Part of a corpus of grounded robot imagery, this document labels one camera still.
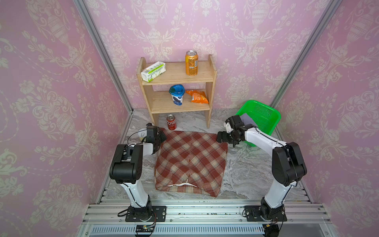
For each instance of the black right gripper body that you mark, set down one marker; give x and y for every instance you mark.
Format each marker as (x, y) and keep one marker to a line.
(233, 140)

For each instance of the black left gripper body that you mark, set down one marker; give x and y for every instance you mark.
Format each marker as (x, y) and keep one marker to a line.
(160, 137)

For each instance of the red plaid skirt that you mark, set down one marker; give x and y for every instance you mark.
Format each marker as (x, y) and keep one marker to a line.
(190, 162)

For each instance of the lavender skirt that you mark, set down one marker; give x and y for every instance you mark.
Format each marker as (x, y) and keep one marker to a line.
(246, 119)

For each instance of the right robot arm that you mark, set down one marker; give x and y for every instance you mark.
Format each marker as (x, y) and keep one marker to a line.
(287, 163)

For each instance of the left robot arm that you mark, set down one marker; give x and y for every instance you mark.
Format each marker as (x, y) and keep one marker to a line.
(126, 167)

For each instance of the yellow white can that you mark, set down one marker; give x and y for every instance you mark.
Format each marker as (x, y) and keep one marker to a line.
(142, 134)

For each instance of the red cola can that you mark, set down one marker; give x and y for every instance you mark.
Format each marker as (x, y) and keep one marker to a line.
(171, 122)

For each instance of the green plastic perforated basket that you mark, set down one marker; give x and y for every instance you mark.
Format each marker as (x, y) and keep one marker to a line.
(266, 117)

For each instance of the wooden two-tier shelf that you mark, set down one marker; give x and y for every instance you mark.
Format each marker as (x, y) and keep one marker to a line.
(167, 92)

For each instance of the orange snack bag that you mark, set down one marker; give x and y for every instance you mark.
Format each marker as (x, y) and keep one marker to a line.
(198, 96)

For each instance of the white green tissue box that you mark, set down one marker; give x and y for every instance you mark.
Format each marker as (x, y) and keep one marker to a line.
(153, 71)

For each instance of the orange drink can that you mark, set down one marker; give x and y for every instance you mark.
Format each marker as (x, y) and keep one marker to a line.
(191, 61)

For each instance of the small black circuit board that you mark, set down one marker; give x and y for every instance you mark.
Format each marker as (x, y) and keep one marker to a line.
(144, 229)

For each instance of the black power connector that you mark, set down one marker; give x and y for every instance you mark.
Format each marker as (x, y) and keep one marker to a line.
(271, 230)

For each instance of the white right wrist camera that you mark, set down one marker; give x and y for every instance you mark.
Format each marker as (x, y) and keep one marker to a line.
(228, 127)

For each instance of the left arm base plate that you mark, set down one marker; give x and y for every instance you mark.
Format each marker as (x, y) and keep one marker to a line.
(146, 214)

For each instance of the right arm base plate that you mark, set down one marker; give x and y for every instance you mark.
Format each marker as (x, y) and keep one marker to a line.
(264, 213)

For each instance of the aluminium mounting rail frame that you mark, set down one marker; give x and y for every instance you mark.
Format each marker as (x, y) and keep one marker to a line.
(206, 218)

